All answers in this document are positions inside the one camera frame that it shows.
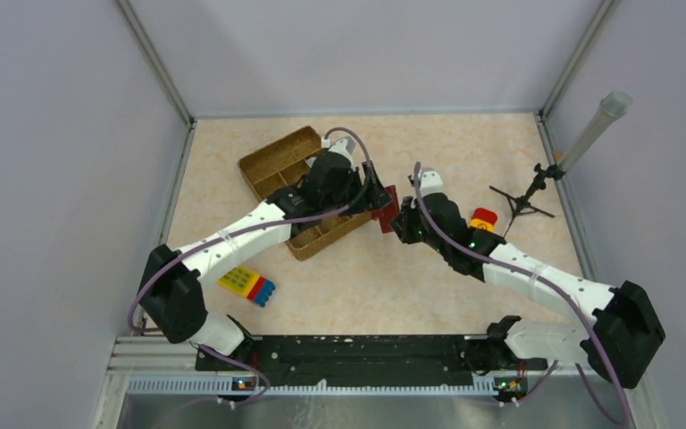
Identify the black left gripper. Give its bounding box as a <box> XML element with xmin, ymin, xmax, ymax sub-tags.
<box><xmin>322</xmin><ymin>161</ymin><xmax>393</xmax><ymax>216</ymax></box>

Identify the red leather card holder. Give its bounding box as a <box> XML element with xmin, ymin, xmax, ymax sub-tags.
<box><xmin>372</xmin><ymin>185</ymin><xmax>399</xmax><ymax>234</ymax></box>

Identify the brown woven divided tray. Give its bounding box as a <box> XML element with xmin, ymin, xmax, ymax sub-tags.
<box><xmin>238</xmin><ymin>126</ymin><xmax>371</xmax><ymax>261</ymax></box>

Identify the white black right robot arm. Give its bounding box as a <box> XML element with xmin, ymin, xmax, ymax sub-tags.
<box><xmin>391</xmin><ymin>164</ymin><xmax>666</xmax><ymax>389</ymax></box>

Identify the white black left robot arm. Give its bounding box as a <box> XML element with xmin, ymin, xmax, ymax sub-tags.
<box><xmin>131</xmin><ymin>128</ymin><xmax>392</xmax><ymax>370</ymax></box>

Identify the yellow red emergency stop button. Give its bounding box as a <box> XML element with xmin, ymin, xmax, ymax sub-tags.
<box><xmin>468</xmin><ymin>207</ymin><xmax>498</xmax><ymax>232</ymax></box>

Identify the black mini tripod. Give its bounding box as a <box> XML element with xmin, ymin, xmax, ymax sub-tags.
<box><xmin>489</xmin><ymin>163</ymin><xmax>565</xmax><ymax>237</ymax></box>

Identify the yellow red blue toy block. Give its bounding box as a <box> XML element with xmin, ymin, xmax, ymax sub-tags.
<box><xmin>218</xmin><ymin>265</ymin><xmax>276</xmax><ymax>307</ymax></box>

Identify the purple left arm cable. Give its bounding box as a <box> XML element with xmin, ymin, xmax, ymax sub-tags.
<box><xmin>127</xmin><ymin>126</ymin><xmax>375</xmax><ymax>409</ymax></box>

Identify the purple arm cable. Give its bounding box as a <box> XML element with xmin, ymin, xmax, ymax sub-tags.
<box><xmin>412</xmin><ymin>161</ymin><xmax>634</xmax><ymax>429</ymax></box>
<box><xmin>127</xmin><ymin>126</ymin><xmax>375</xmax><ymax>409</ymax></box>

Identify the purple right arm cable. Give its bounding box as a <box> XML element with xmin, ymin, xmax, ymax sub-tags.
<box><xmin>412</xmin><ymin>161</ymin><xmax>634</xmax><ymax>429</ymax></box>

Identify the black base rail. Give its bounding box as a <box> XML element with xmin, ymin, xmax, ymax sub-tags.
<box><xmin>195</xmin><ymin>334</ymin><xmax>548</xmax><ymax>387</ymax></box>

